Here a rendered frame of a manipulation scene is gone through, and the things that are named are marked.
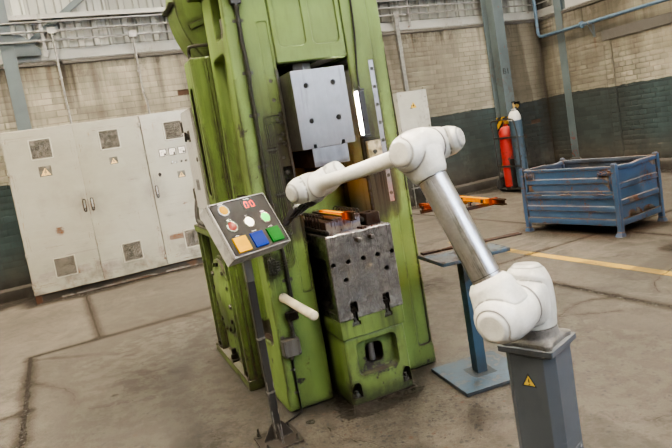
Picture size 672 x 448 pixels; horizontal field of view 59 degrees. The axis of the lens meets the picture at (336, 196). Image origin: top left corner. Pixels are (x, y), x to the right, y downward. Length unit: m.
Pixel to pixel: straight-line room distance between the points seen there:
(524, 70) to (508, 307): 10.33
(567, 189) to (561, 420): 4.55
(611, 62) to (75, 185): 8.69
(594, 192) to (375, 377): 3.75
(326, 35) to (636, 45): 8.33
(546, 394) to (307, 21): 2.14
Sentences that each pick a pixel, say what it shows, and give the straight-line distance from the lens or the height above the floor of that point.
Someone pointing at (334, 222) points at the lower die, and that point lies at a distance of 3.07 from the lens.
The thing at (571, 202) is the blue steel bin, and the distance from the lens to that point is 6.60.
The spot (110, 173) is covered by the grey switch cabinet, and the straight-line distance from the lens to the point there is 8.03.
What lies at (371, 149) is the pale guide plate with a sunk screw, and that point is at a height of 1.30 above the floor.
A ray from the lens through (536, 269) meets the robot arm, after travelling 2.11.
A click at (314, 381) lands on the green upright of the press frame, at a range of 3.35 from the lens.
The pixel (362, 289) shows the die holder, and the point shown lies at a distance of 3.12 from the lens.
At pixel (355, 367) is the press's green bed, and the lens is 3.21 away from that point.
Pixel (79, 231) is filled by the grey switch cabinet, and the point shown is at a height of 0.77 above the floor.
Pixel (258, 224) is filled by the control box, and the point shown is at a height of 1.07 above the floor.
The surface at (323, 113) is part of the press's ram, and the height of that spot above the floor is 1.53.
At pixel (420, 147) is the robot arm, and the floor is 1.33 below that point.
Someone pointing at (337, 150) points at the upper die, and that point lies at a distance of 3.07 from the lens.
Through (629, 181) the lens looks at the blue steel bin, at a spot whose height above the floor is 0.51.
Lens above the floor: 1.41
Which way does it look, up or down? 6 degrees down
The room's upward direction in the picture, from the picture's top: 10 degrees counter-clockwise
